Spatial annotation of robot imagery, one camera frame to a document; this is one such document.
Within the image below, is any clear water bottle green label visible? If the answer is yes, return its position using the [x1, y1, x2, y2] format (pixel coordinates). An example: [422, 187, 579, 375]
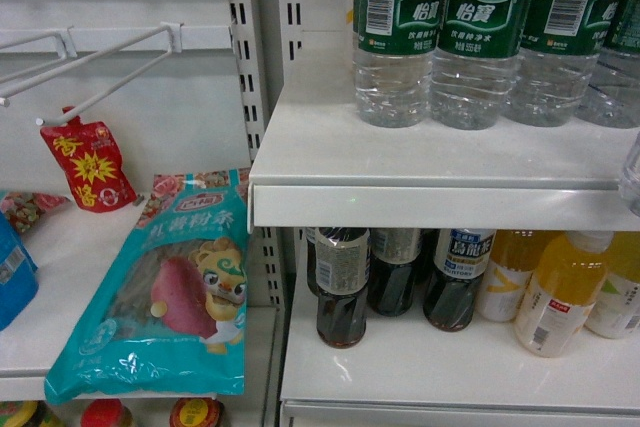
[618, 135, 640, 217]

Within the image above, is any white shelf with water bottles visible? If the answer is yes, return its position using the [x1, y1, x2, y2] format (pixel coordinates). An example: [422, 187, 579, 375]
[247, 44, 640, 234]

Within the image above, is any left shelf water bottle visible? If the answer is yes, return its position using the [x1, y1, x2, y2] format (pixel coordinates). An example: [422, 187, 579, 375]
[354, 0, 444, 128]

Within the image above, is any shelf water bottle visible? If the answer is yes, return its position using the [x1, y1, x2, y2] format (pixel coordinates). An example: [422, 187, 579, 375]
[430, 0, 530, 130]
[354, 0, 444, 128]
[504, 0, 621, 127]

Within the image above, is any perforated white shelf upright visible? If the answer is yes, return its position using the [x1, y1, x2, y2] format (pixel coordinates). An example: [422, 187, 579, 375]
[229, 0, 286, 309]

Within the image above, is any middle shelf water bottle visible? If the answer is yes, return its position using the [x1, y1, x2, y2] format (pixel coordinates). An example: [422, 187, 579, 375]
[430, 0, 530, 130]

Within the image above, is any right shelf water bottle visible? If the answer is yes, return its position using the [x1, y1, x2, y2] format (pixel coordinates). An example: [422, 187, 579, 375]
[504, 0, 621, 127]

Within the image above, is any front dark tea bottle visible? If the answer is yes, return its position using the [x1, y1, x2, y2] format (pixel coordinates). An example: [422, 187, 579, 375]
[316, 227, 370, 348]

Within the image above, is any dark tea bottle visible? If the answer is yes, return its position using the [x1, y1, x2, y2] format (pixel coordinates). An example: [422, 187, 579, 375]
[367, 228, 422, 317]
[316, 227, 370, 348]

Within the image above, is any rear dark tea bottle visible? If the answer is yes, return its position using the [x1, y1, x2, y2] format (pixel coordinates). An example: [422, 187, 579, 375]
[367, 228, 422, 317]

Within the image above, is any oolong tea bottle white label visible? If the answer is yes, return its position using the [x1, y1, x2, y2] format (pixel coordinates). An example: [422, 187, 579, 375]
[423, 228, 497, 332]

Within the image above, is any teal sweet potato noodle bag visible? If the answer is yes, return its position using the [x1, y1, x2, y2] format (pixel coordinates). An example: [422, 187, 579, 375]
[44, 168, 249, 404]

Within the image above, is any rear yellow juice bottle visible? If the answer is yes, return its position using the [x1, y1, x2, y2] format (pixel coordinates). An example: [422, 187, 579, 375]
[476, 230, 560, 322]

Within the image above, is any yellow juice bottle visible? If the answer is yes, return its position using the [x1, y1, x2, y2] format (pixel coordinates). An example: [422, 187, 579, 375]
[514, 231, 614, 358]
[476, 230, 560, 322]

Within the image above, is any red sauce pouch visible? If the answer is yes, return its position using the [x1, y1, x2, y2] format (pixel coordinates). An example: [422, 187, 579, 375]
[40, 117, 136, 213]

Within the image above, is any front yellow juice bottle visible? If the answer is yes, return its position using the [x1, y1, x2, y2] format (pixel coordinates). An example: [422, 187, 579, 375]
[514, 231, 614, 358]

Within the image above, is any blue snack bag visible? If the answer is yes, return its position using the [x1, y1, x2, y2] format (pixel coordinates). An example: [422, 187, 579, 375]
[1, 214, 39, 330]

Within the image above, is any white wire display hook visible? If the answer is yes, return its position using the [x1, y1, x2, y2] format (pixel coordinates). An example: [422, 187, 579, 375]
[1, 22, 184, 127]

